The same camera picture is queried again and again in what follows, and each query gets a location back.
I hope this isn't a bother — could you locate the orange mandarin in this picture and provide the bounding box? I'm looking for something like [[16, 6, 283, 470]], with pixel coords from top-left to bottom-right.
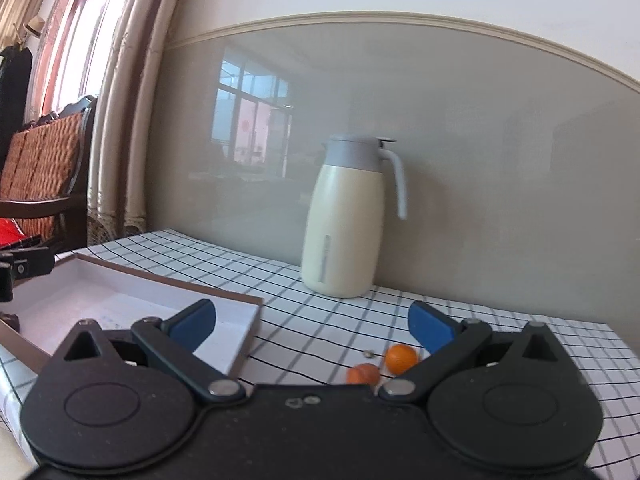
[[384, 344, 419, 376]]

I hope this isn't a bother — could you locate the carrot piece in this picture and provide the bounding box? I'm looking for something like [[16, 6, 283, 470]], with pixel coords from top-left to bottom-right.
[[346, 363, 381, 388]]

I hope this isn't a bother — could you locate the red bag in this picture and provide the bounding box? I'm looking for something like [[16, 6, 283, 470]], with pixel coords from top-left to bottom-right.
[[0, 218, 27, 247]]

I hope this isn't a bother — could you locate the brown cardboard box tray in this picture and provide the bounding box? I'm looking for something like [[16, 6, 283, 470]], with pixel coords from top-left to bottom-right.
[[1, 255, 262, 377]]

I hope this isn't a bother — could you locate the wooden bench with cushion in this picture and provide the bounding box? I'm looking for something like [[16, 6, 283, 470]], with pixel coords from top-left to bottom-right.
[[1, 96, 98, 254]]

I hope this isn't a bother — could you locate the beige lace curtain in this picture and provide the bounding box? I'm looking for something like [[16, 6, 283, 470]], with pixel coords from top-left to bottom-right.
[[87, 0, 178, 245]]

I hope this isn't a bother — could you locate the white grid tablecloth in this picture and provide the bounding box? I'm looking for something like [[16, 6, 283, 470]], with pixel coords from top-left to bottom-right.
[[1, 231, 639, 479]]

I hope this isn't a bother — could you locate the cream thermos jug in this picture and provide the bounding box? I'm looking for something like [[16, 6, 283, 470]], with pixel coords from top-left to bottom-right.
[[300, 134, 408, 298]]

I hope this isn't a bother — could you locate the dark hanging coat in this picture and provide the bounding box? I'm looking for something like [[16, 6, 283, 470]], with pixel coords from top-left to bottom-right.
[[0, 44, 32, 164]]

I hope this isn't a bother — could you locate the straw hat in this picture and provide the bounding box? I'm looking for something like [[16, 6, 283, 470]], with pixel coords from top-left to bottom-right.
[[25, 15, 46, 38]]

